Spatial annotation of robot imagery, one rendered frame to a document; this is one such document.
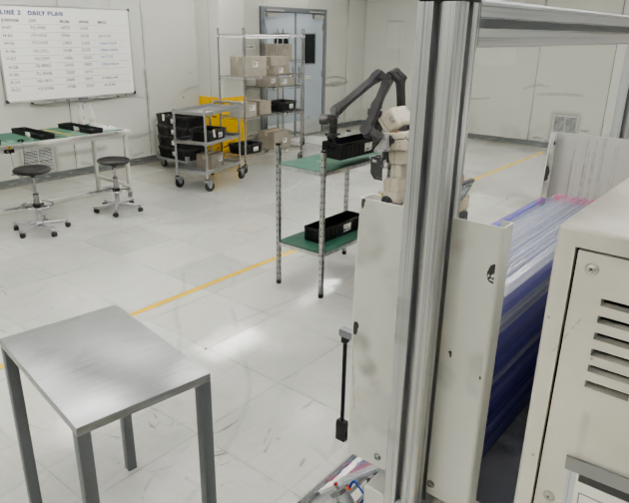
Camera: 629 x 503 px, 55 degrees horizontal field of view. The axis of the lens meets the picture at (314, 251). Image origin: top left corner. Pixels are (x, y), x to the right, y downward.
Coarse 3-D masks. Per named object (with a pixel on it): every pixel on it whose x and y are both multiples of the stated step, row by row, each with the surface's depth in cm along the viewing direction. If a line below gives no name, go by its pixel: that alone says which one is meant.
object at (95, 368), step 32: (64, 320) 233; (96, 320) 234; (128, 320) 234; (32, 352) 210; (64, 352) 210; (96, 352) 211; (128, 352) 211; (160, 352) 211; (64, 384) 192; (96, 384) 192; (128, 384) 192; (160, 384) 192; (192, 384) 195; (64, 416) 177; (96, 416) 176; (128, 416) 262; (32, 448) 235; (128, 448) 266; (32, 480) 239; (96, 480) 180
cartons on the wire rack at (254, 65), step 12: (240, 60) 799; (252, 60) 803; (264, 60) 819; (276, 60) 843; (288, 60) 860; (240, 72) 805; (252, 72) 808; (264, 72) 824; (276, 72) 845; (288, 72) 867; (252, 108) 825; (264, 108) 844; (264, 132) 878; (276, 132) 875; (288, 132) 895; (264, 144) 884; (288, 144) 901
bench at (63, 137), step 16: (48, 128) 668; (16, 144) 577; (32, 144) 586; (48, 144) 603; (64, 144) 616; (96, 160) 719; (96, 176) 724; (128, 176) 683; (96, 192) 656; (128, 192) 690; (16, 208) 591; (32, 208) 604
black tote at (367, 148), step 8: (352, 136) 455; (360, 136) 464; (328, 144) 425; (336, 144) 421; (344, 144) 422; (352, 144) 429; (360, 144) 437; (368, 144) 445; (328, 152) 427; (336, 152) 423; (344, 152) 424; (352, 152) 432; (360, 152) 440; (368, 152) 448
